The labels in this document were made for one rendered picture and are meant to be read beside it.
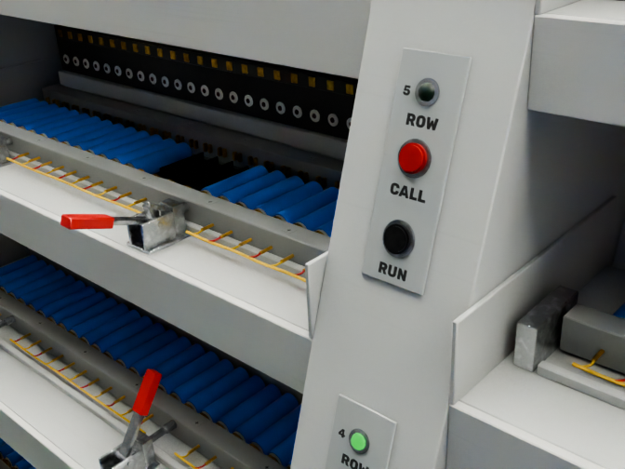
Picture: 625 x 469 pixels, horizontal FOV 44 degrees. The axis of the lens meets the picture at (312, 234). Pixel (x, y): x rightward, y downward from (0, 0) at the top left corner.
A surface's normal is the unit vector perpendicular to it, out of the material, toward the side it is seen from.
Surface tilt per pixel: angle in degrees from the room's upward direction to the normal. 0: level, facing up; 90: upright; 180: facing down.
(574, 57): 108
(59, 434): 18
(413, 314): 90
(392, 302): 90
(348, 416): 90
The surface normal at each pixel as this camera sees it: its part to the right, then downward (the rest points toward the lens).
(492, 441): -0.67, 0.36
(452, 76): -0.65, 0.06
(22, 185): -0.04, -0.90
